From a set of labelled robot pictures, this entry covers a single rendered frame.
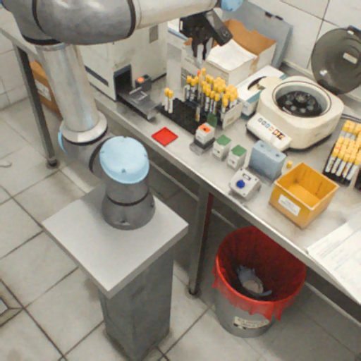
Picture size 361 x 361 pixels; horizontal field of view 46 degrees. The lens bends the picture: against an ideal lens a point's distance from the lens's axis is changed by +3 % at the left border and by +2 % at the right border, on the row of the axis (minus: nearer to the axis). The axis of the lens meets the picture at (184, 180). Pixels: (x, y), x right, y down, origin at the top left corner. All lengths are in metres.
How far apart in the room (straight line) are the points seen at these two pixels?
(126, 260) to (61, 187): 1.44
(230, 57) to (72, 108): 0.91
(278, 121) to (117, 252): 0.70
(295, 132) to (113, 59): 0.66
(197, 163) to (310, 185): 0.36
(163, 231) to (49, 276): 1.12
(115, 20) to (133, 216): 0.54
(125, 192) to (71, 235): 0.21
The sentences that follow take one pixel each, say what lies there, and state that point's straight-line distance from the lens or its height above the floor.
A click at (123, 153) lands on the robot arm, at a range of 1.05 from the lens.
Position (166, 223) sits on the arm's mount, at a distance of 1.18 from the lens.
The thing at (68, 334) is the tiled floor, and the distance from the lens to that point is 2.06.
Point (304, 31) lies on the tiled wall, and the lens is 1.75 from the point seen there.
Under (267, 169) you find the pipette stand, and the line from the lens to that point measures 1.36.
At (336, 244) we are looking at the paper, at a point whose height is 0.89.
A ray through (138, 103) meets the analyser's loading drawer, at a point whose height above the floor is 0.93.
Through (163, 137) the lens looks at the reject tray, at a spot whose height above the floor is 0.88.
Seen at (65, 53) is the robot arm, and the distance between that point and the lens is 0.94.
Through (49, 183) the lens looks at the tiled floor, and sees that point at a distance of 2.55.
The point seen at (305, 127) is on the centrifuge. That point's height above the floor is 0.98.
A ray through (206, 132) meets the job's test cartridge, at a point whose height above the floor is 0.95.
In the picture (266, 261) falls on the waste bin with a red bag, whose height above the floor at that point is 0.28.
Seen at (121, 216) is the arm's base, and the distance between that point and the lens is 1.15.
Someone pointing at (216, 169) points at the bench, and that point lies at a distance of 1.38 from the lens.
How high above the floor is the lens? 1.89
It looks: 49 degrees down
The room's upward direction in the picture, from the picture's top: 4 degrees clockwise
